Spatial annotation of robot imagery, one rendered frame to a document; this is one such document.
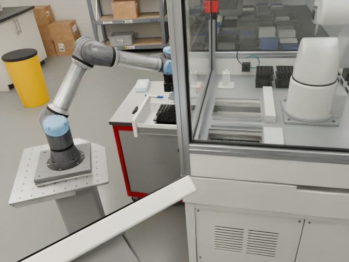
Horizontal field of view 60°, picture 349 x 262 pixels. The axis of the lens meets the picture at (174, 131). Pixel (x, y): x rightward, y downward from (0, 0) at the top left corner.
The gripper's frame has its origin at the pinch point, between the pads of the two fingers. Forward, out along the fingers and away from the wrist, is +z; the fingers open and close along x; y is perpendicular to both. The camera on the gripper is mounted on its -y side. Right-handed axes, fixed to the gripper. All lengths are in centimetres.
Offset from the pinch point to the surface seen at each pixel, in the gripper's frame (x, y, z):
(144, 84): -28.2, 27.3, 0.8
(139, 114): 34.8, 16.1, -10.5
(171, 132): 42.7, -1.9, -4.3
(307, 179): 90, -56, -16
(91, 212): 64, 43, 34
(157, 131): 41.9, 6.0, -4.1
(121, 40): -344, 140, 58
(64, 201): 68, 54, 22
